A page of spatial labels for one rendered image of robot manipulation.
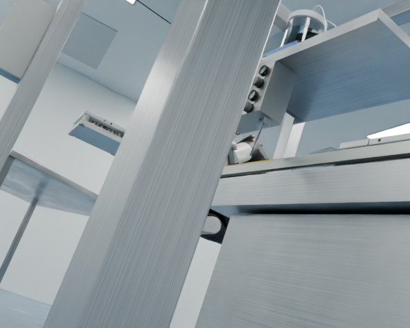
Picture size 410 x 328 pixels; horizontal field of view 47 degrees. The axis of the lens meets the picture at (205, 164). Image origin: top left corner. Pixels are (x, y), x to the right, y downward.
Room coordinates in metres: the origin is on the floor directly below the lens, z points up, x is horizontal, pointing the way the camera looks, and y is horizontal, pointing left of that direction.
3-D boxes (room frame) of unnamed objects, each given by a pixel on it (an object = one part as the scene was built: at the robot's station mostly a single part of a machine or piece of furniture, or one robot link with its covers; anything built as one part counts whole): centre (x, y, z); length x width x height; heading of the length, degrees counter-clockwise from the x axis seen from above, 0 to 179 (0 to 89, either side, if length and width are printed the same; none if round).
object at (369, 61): (1.39, -0.32, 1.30); 0.62 x 0.38 x 0.04; 29
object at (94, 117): (2.06, 0.50, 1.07); 0.25 x 0.24 x 0.02; 23
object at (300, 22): (1.52, -0.19, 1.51); 0.15 x 0.15 x 0.19
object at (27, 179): (3.22, 1.11, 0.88); 1.50 x 1.10 x 0.04; 46
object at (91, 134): (2.06, 0.49, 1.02); 0.24 x 0.24 x 0.02; 23
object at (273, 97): (1.50, -0.10, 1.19); 0.22 x 0.11 x 0.20; 29
